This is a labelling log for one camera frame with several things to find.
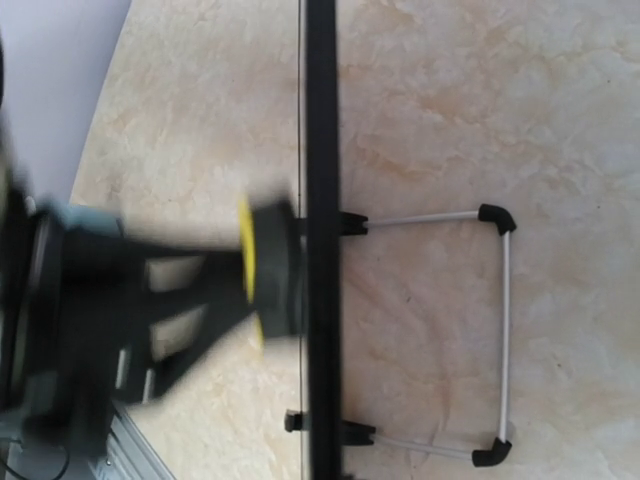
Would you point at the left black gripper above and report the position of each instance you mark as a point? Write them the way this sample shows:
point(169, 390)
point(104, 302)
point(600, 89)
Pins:
point(73, 299)

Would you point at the yellow black sponge eraser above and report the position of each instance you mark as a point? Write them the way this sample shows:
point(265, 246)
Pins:
point(272, 261)

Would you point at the white whiteboard black frame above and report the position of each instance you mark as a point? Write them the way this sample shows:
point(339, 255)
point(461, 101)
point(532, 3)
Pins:
point(322, 202)

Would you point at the light blue mug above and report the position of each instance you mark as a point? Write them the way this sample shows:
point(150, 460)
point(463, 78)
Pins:
point(81, 216)

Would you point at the aluminium front rail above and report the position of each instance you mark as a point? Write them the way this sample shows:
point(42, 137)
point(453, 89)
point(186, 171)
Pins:
point(129, 455)

